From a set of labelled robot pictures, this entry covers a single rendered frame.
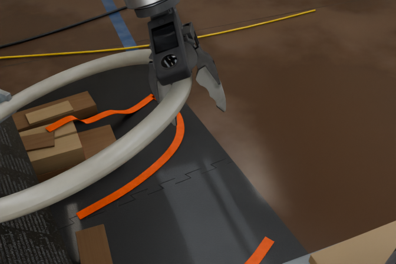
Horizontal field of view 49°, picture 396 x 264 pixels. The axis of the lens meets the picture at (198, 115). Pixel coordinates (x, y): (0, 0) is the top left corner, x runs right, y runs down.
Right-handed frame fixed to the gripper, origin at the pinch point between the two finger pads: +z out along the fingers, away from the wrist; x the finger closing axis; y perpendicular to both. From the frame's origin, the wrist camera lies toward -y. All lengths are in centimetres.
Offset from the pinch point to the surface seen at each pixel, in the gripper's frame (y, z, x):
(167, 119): -12.5, -7.2, 1.7
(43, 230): 25, 34, 58
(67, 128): 125, 50, 91
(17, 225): 22, 28, 61
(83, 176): -21.9, -7.7, 11.6
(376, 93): 188, 118, -76
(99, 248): 62, 77, 70
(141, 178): 111, 83, 62
